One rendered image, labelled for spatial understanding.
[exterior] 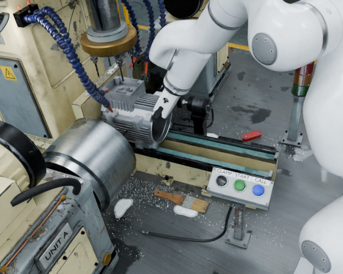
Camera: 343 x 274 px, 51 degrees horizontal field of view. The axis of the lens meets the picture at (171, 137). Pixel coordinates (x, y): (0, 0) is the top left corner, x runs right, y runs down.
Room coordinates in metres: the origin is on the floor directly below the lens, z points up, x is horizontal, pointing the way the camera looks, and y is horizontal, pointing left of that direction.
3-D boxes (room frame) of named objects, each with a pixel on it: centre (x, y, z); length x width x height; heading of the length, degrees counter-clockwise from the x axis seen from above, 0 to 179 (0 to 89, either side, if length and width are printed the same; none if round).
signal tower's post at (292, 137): (1.08, -0.49, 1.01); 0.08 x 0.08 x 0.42; 62
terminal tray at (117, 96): (1.08, 0.15, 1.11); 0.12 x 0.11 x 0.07; 60
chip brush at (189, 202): (0.82, -0.01, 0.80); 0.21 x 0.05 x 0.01; 61
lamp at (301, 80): (1.08, -0.49, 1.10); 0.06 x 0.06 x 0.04
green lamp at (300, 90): (1.08, -0.49, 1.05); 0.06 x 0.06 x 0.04
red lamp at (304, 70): (1.08, -0.49, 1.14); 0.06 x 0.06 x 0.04
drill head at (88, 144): (0.76, 0.29, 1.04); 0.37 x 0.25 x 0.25; 152
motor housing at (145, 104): (1.06, 0.11, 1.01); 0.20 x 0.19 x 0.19; 60
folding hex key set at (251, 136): (1.11, -0.33, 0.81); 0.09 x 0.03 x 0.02; 104
